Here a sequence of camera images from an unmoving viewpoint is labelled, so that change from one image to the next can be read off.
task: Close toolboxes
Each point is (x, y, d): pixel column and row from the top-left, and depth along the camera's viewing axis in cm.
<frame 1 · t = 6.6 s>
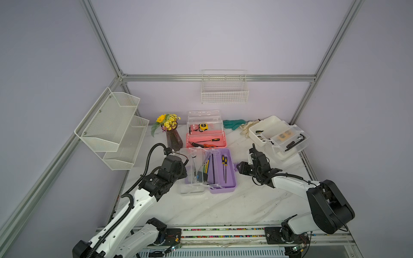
left hand: (180, 169, 78), fingers closed
right hand: (240, 168, 92), fingers open
purple toolbox with clear lid: (212, 170, 90), point 8 cm above the table
pink toolbox with clear lid: (215, 129, 116), point 4 cm above the table
white toolbox with clear lid: (285, 138, 102), point 10 cm above the table
glass vase with yellow flowers: (168, 122, 89), point 26 cm above the table
green work glove: (233, 124, 121), point 2 cm above the table
beige work glove: (246, 126, 120), point 2 cm above the table
yellow tape measure: (203, 127, 109), point 9 cm above the table
silver combination wrench: (195, 178, 82), point 12 cm above the table
yellow black small screwdriver: (212, 140, 113), on the table
black hex key: (298, 143, 98), point 11 cm above the table

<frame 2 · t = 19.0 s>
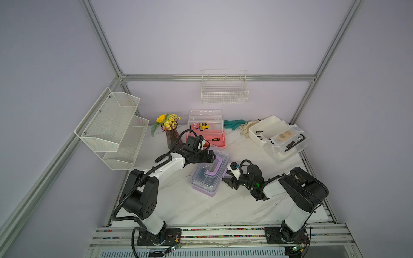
left hand: (209, 159, 89), fingers open
right hand: (225, 175, 91), fingers open
purple toolbox with clear lid: (206, 177, 86), point 9 cm above the table
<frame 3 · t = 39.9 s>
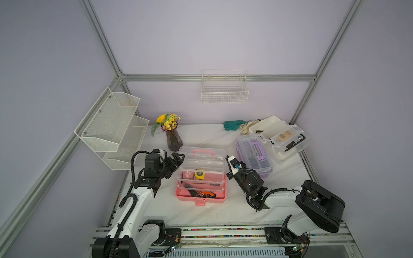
left hand: (180, 162, 82), fingers open
right hand: (227, 158, 82), fingers closed
purple toolbox with clear lid: (253, 152, 97), point 8 cm above the table
pink toolbox with clear lid: (212, 189, 90), on the table
yellow tape measure: (200, 175, 85), point 11 cm above the table
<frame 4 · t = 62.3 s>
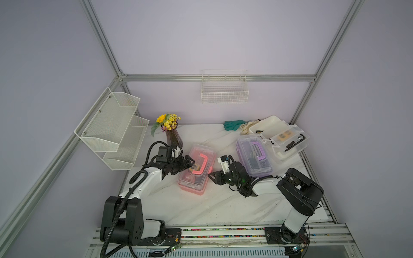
left hand: (189, 166, 87), fingers open
right hand: (211, 176, 88), fingers open
pink toolbox with clear lid: (194, 180, 86), point 8 cm above the table
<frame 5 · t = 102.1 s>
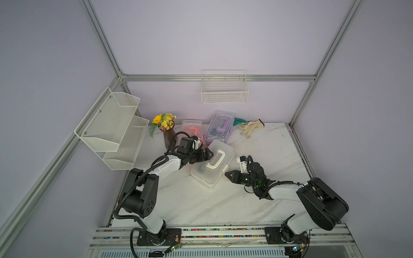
left hand: (207, 158, 91), fingers open
right hand: (227, 175, 88), fingers open
purple toolbox with clear lid: (220, 127, 111), point 9 cm above the table
pink toolbox with clear lid: (193, 128, 104), point 13 cm above the table
white toolbox with clear lid: (208, 172, 85), point 12 cm above the table
